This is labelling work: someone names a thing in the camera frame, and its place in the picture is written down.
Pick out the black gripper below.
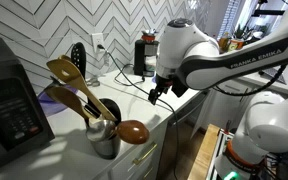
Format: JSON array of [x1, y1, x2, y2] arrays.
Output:
[[147, 75, 189, 106]]

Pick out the silver metal cutlery holder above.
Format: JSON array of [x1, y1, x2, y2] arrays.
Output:
[[85, 118, 123, 160]]

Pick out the dark brown wooden spoon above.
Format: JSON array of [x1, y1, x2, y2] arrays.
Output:
[[115, 119, 151, 146]]

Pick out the black plastic ladle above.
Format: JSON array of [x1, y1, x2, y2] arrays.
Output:
[[98, 97, 123, 127]]

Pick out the small silver metal utensil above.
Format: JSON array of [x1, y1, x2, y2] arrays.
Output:
[[85, 75, 101, 89]]

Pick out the plain white cabinet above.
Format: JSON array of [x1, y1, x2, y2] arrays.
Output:
[[192, 78, 262, 139]]

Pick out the silver metal ladle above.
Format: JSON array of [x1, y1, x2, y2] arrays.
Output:
[[85, 119, 117, 143]]

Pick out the wooden butcher block top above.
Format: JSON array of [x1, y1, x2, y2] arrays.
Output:
[[187, 123, 221, 180]]

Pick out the black slotted spatula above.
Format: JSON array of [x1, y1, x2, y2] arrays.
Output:
[[70, 41, 102, 118]]

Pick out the plain wooden spoon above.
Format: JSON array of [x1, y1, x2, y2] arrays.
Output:
[[43, 85, 97, 121]]

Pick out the potted plant in orange pot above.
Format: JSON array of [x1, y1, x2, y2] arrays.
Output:
[[228, 24, 249, 53]]

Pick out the wooden spatula tip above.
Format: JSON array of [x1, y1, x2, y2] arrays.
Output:
[[57, 54, 73, 64]]

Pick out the white window blinds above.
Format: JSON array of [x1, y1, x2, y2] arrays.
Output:
[[217, 0, 242, 38]]

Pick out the black microwave oven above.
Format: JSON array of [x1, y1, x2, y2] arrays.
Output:
[[0, 34, 56, 176]]

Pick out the black power cable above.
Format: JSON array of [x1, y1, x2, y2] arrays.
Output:
[[97, 43, 182, 180]]

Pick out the coffee maker black cord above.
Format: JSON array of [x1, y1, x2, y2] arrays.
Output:
[[113, 65, 146, 87]]

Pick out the long brass drawer handle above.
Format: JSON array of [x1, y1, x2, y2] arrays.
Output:
[[132, 142, 159, 166]]

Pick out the short brass drawer handle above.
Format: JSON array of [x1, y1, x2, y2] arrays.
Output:
[[142, 166, 155, 180]]

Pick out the white cabinet with brass handles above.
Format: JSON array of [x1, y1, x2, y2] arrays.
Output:
[[107, 89, 205, 180]]

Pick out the white wall outlet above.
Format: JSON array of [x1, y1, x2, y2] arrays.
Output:
[[91, 32, 105, 54]]

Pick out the metal robot stand frame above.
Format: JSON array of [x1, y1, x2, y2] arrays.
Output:
[[206, 128, 239, 180]]

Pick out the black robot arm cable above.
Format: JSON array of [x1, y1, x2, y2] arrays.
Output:
[[213, 64, 288, 98]]

